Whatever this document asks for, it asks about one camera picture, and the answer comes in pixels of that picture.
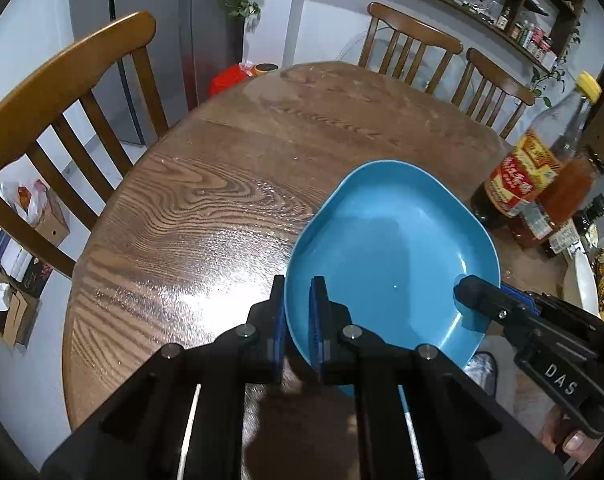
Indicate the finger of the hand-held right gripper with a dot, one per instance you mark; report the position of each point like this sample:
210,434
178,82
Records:
521,297
476,295

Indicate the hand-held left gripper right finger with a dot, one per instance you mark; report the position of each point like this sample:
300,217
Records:
315,325

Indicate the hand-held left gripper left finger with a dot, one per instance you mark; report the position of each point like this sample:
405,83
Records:
280,325

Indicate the blue plate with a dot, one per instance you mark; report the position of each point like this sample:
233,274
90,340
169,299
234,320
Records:
391,240

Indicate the person's right hand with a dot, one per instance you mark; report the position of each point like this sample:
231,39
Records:
575,442

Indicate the white oval dish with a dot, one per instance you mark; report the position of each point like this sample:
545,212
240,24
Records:
579,280

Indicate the grey slipper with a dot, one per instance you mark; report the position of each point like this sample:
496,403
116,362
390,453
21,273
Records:
481,372

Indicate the small dark sauce bottle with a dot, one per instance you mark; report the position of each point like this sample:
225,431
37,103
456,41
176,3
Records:
574,235

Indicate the red chili sauce jar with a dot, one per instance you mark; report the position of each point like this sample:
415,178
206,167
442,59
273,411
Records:
569,187

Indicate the vinegar bottle with yellow label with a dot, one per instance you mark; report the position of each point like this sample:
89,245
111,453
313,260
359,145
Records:
519,175

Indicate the wooden chair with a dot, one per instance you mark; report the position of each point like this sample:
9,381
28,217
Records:
501,77
411,30
57,85

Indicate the small vine plant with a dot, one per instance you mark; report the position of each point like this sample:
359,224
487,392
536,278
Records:
554,77

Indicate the brown cardboard box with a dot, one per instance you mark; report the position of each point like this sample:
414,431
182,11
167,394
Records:
54,222

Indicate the red plastic container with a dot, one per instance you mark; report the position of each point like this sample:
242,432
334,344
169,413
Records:
227,82

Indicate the row of spice bottles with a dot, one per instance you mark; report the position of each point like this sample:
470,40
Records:
534,42

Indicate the folded cardboard pieces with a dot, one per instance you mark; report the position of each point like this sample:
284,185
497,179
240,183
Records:
17,310

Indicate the white plastic bag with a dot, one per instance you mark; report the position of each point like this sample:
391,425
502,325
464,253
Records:
29,200

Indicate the stack of flat boxes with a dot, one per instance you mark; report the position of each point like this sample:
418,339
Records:
7,255

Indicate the grey refrigerator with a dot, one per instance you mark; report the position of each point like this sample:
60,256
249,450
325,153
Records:
152,35

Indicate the wooden wall shelf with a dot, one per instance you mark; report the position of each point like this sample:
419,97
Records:
481,17

